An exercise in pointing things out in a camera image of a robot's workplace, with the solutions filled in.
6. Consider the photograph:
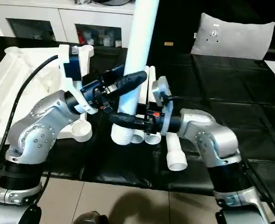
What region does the white glass-door cabinet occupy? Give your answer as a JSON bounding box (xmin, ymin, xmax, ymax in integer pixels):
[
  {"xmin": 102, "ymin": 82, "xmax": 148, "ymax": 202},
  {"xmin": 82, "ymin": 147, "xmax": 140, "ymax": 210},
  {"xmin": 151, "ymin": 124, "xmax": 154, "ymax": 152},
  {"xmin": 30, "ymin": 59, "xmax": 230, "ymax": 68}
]
[{"xmin": 0, "ymin": 0, "xmax": 138, "ymax": 49}]

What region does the white plastic table top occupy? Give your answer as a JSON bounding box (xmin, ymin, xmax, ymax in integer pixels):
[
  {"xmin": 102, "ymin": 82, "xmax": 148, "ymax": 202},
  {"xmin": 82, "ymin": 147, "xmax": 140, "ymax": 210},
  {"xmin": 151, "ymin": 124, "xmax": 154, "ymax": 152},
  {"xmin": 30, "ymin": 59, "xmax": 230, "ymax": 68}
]
[{"xmin": 0, "ymin": 44, "xmax": 95, "ymax": 146}]

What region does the black work mat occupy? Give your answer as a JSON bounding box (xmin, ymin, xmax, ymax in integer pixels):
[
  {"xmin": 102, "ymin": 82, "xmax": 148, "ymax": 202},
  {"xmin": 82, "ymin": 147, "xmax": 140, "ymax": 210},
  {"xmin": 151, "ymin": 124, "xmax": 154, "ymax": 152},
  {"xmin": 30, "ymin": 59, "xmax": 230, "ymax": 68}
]
[{"xmin": 0, "ymin": 35, "xmax": 275, "ymax": 196}]

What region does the white plastic table leg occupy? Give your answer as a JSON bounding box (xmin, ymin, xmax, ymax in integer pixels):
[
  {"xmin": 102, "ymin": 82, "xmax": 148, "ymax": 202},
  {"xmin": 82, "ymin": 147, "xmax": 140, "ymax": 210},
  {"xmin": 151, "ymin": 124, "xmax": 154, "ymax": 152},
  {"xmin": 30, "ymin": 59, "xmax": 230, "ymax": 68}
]
[
  {"xmin": 111, "ymin": 0, "xmax": 160, "ymax": 146},
  {"xmin": 130, "ymin": 65, "xmax": 149, "ymax": 144},
  {"xmin": 144, "ymin": 65, "xmax": 162, "ymax": 145},
  {"xmin": 165, "ymin": 133, "xmax": 189, "ymax": 171}
]

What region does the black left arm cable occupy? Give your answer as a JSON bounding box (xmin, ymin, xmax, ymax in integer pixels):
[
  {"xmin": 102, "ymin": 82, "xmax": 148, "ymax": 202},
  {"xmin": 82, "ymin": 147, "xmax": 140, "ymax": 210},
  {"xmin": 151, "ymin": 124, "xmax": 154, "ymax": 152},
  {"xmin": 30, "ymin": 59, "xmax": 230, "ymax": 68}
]
[{"xmin": 0, "ymin": 55, "xmax": 61, "ymax": 196}]

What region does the dark robot body part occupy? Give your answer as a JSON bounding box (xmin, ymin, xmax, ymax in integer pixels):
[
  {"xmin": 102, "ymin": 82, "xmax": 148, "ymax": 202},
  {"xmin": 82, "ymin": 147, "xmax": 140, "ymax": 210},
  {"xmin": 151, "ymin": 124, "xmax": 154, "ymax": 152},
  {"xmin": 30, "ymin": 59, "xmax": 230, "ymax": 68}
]
[{"xmin": 74, "ymin": 211, "xmax": 110, "ymax": 224}]

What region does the light grey pillow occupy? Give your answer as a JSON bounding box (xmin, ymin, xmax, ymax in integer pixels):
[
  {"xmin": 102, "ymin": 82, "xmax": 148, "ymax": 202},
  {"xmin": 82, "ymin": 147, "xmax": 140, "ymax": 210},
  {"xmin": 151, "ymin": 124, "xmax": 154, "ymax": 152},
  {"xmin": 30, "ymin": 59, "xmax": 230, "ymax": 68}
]
[{"xmin": 192, "ymin": 13, "xmax": 275, "ymax": 61}]

